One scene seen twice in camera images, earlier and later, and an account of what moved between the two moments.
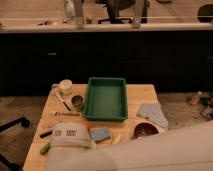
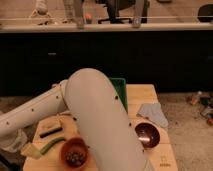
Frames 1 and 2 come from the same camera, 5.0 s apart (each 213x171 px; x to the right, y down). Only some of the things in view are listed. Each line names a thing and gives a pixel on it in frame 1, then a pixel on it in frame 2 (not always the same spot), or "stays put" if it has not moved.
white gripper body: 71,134 to 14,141
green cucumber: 45,149 stays put
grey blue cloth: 154,113 stays put
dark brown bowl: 145,129 stays put
